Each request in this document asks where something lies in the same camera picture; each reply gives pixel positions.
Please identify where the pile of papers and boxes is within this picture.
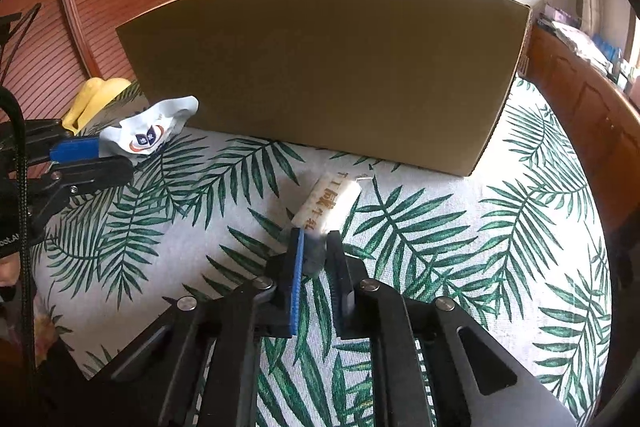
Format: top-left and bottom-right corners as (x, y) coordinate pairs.
(537, 2), (640, 94)

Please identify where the wooden cabinet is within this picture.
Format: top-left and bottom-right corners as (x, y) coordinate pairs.
(520, 27), (640, 234)

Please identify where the yellow plush toy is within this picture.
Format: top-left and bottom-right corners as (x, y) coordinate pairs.
(61, 78), (134, 136)

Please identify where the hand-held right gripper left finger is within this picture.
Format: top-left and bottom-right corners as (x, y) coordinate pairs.
(95, 227), (307, 424)

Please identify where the white snack packet blue emblem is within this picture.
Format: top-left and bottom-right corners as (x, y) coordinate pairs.
(99, 95), (200, 158)

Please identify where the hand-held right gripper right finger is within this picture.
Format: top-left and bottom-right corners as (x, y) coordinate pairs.
(326, 230), (547, 424)

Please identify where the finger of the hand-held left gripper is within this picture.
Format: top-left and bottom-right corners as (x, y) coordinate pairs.
(30, 156), (135, 229)
(25, 119), (102, 166)

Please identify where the person's left hand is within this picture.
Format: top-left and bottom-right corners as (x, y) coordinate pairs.
(0, 254), (23, 291)

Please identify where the small white candy bar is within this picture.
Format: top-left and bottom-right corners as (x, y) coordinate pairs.
(291, 170), (362, 278)

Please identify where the brown cardboard box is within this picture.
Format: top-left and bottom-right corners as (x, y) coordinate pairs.
(116, 0), (534, 179)

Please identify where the green leaf printed bedsheet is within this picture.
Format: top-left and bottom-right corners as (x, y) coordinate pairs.
(30, 77), (614, 427)

